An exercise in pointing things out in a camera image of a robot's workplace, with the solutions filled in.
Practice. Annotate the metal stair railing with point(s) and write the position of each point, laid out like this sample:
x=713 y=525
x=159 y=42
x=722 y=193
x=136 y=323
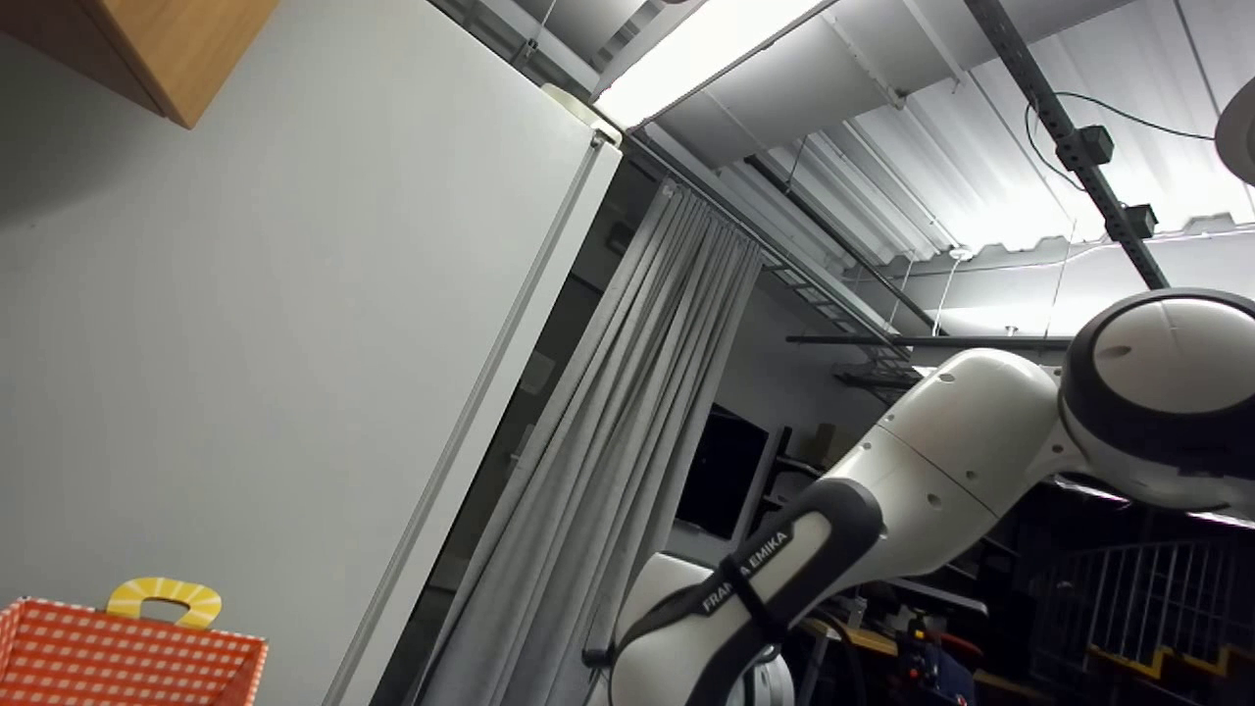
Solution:
x=1178 y=654

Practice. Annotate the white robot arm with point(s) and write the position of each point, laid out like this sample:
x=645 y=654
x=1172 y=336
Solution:
x=966 y=444

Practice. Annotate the orange mesh basket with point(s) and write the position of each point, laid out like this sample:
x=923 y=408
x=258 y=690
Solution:
x=119 y=659

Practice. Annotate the blue background object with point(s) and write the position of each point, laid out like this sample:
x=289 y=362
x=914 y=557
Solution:
x=935 y=668

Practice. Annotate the black monitor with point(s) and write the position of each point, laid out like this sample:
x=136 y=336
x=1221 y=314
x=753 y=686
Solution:
x=718 y=473

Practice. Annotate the grey curtain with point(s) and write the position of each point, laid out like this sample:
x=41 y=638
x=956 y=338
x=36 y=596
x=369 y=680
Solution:
x=590 y=455

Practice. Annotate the wooden background table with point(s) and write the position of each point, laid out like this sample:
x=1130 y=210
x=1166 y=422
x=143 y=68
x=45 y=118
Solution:
x=870 y=638

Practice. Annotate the long ceiling light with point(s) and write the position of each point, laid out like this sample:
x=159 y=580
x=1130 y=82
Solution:
x=709 y=53

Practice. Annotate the plain wooden upper cabinet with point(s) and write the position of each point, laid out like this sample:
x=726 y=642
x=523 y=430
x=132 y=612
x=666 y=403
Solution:
x=159 y=42

